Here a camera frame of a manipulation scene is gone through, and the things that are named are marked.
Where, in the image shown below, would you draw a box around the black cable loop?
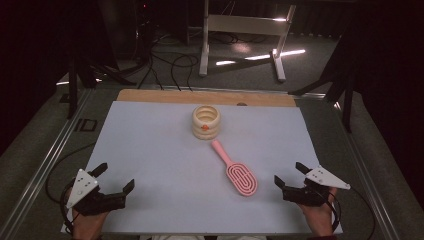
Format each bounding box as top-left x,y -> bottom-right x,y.
44,143 -> 97,205
349,187 -> 377,240

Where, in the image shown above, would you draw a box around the right hand-held gripper cable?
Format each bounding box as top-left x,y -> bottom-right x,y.
328,190 -> 342,233

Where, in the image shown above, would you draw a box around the pale blue table mat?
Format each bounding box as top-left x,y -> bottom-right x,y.
60,100 -> 344,235

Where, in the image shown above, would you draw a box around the black floor cable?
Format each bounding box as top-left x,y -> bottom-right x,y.
169,53 -> 200,92
137,31 -> 165,91

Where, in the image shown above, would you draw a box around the white metal stand frame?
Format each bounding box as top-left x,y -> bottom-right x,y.
198,0 -> 297,83

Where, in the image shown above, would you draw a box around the metal floor rail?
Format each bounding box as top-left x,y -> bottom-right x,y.
0,88 -> 94,240
333,99 -> 403,240

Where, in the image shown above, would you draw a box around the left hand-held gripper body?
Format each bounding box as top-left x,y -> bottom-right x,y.
65,168 -> 128,216

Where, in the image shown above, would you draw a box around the cream ribbed round holder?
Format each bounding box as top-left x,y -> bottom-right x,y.
191,105 -> 222,141

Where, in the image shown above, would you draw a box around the person's right hand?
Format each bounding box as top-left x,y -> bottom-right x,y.
297,188 -> 339,237

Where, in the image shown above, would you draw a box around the black floor bracket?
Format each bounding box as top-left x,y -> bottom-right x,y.
73,118 -> 99,133

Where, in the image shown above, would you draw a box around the left hand-held gripper cable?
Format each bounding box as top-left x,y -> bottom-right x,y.
59,180 -> 81,235

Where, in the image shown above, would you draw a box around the black stand legs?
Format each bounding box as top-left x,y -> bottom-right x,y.
54,49 -> 138,120
288,33 -> 358,134

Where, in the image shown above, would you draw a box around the person's left hand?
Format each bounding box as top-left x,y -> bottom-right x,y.
71,207 -> 110,240

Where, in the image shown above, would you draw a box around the pink hairbrush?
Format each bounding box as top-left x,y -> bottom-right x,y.
210,139 -> 259,197

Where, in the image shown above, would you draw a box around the hand-held gripper cable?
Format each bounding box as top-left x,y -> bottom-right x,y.
328,190 -> 342,233
59,180 -> 81,235

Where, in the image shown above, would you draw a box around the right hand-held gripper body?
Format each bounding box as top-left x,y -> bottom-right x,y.
282,165 -> 352,207

